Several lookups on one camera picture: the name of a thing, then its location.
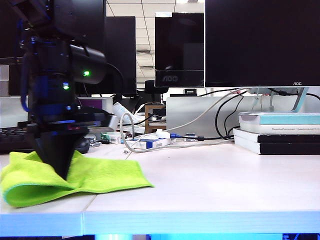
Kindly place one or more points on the wide silver desk partition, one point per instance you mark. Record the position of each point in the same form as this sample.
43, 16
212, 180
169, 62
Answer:
190, 112

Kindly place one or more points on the black keyboard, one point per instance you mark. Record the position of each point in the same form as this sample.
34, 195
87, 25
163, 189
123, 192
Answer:
12, 140

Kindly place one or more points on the blue white medicine box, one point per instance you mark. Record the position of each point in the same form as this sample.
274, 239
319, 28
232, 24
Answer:
153, 144

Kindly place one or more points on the purple name plate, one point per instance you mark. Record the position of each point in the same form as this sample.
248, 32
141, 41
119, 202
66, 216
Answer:
96, 102

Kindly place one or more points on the small black device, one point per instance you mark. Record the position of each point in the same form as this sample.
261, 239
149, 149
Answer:
191, 91

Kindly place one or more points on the black computer mouse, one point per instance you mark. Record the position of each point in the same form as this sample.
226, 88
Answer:
85, 147

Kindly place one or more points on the matte black monitor casing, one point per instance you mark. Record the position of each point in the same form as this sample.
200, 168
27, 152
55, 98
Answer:
122, 50

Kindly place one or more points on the white adapter blue connector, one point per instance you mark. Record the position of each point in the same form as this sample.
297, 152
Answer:
163, 133

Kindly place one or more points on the lime green microfiber rag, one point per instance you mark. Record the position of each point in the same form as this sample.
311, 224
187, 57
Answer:
100, 175

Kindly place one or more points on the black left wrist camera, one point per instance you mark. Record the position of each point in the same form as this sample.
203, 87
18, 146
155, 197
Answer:
92, 65

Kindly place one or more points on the large AOC monitor silver bezel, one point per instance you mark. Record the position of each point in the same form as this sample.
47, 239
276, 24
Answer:
262, 42

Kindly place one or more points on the silver monitor stand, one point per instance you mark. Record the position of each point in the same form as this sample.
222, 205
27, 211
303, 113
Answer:
302, 98

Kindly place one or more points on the small green white box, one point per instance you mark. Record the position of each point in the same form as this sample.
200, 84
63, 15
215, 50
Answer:
113, 138

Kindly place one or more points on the white plastic bottle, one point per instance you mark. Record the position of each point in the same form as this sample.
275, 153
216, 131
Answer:
122, 111

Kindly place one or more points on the black office chair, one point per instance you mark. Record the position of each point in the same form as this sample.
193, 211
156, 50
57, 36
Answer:
153, 87

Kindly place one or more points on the white green flat box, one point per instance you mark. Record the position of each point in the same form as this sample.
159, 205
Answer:
133, 129

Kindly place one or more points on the small glossy black AOC monitor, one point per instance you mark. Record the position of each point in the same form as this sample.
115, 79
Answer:
177, 45

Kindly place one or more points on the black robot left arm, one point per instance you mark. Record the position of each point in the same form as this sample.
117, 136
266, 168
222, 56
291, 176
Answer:
50, 65

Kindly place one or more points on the white neuroscience book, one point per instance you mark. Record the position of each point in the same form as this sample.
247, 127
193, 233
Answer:
275, 129

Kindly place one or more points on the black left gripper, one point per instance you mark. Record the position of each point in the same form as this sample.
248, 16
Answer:
57, 125

